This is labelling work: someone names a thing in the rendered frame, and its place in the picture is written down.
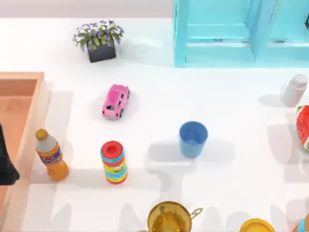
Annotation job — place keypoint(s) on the pink toy car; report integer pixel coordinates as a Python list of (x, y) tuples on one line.
[(115, 102)]

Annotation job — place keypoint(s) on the blue cup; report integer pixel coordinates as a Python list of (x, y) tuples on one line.
[(193, 140)]

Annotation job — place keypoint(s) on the stack of coloured rings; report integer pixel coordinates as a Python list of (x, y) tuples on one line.
[(113, 163)]

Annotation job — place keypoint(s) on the purple flowers in dark pot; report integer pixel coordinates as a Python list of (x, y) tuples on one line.
[(100, 41)]

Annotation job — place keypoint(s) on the gold trophy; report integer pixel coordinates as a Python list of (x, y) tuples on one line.
[(169, 218)]

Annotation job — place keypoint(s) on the light blue rack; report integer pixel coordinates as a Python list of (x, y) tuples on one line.
[(217, 31)]

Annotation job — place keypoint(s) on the orange drink bottle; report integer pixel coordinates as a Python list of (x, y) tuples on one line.
[(51, 157)]

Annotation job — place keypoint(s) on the salmon shallow box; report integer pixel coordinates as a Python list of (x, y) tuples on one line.
[(17, 116)]

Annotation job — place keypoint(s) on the pale grey bottle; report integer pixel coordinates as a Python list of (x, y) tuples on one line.
[(294, 90)]

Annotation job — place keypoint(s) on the red watermelon slice toy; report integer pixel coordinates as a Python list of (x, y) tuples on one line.
[(303, 128)]

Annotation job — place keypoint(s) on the yellow round lid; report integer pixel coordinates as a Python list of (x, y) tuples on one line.
[(257, 226)]

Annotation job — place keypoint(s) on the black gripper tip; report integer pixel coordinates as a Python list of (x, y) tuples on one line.
[(6, 162)]

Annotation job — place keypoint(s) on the orange and blue striped toy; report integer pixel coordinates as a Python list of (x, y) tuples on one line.
[(303, 224)]

